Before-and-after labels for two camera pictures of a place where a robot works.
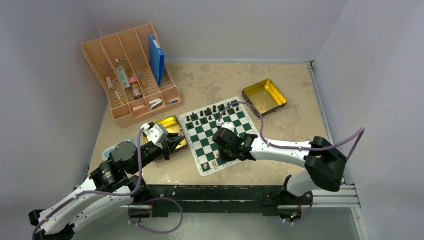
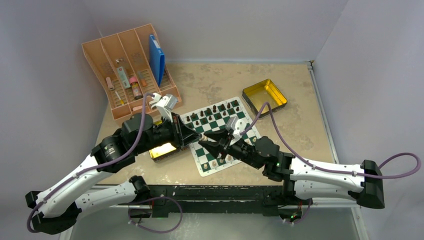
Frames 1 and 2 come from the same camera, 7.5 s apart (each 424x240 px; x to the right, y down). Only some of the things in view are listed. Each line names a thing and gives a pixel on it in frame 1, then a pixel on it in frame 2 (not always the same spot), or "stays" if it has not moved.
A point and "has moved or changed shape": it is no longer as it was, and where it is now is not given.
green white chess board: [198, 126] stays
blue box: [157, 59] stays
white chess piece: [181, 132] has moved or changed shape
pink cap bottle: [135, 87] stays
